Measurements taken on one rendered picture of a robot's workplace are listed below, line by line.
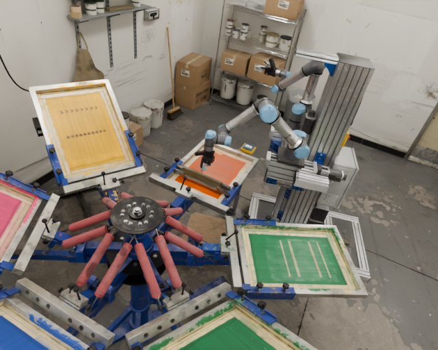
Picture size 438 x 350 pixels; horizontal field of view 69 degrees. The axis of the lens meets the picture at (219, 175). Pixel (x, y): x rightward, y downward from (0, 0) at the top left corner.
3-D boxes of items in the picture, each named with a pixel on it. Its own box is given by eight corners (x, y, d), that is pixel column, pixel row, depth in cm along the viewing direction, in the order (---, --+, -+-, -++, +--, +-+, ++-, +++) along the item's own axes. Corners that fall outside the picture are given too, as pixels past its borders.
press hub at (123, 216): (135, 295, 282) (131, 178, 200) (173, 317, 272) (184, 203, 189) (105, 333, 253) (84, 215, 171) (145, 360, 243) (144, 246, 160)
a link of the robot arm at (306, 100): (293, 114, 303) (311, 56, 269) (299, 109, 313) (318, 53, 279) (304, 119, 298) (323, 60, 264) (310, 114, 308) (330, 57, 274)
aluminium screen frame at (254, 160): (204, 141, 320) (205, 137, 317) (258, 162, 304) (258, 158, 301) (159, 182, 261) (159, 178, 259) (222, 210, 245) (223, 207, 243)
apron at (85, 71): (103, 110, 422) (96, 26, 358) (108, 112, 420) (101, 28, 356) (73, 126, 383) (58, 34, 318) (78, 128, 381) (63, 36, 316)
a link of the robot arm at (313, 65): (318, 71, 259) (273, 97, 295) (324, 68, 267) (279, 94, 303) (312, 57, 258) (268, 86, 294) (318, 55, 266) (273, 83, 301)
